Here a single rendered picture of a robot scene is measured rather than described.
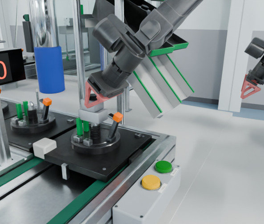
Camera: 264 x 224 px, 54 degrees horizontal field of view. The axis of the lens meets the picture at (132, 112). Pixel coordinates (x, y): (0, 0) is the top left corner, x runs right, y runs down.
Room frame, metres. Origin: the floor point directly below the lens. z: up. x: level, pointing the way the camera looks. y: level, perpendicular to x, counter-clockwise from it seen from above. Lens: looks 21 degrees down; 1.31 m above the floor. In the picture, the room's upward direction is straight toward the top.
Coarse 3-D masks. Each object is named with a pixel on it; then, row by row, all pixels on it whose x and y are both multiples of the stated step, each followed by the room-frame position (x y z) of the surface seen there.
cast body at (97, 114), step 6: (90, 96) 0.65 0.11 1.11; (90, 102) 0.64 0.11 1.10; (102, 102) 0.66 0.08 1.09; (84, 108) 0.65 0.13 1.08; (90, 108) 0.64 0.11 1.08; (96, 108) 0.64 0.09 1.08; (102, 108) 0.66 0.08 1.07; (78, 114) 0.68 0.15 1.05; (84, 114) 0.65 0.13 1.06; (90, 114) 0.64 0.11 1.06; (96, 114) 0.63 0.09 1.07; (102, 114) 0.64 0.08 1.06; (90, 120) 0.64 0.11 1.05; (96, 120) 0.63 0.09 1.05; (102, 120) 0.64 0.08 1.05
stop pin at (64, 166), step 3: (63, 165) 0.54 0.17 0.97; (66, 165) 0.54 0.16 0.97; (63, 168) 0.54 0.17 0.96; (66, 168) 0.54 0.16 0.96; (63, 171) 0.54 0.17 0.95; (66, 171) 0.54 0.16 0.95; (63, 174) 0.55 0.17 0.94; (66, 174) 0.54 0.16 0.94; (63, 177) 0.55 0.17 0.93; (66, 177) 0.54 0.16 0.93; (69, 177) 0.55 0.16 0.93
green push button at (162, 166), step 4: (164, 160) 0.56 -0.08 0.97; (156, 164) 0.54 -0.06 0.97; (160, 164) 0.54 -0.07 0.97; (164, 164) 0.54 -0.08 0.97; (168, 164) 0.54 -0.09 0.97; (156, 168) 0.53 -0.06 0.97; (160, 168) 0.52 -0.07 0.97; (164, 168) 0.52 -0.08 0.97; (168, 168) 0.52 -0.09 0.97; (164, 172) 0.52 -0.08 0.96
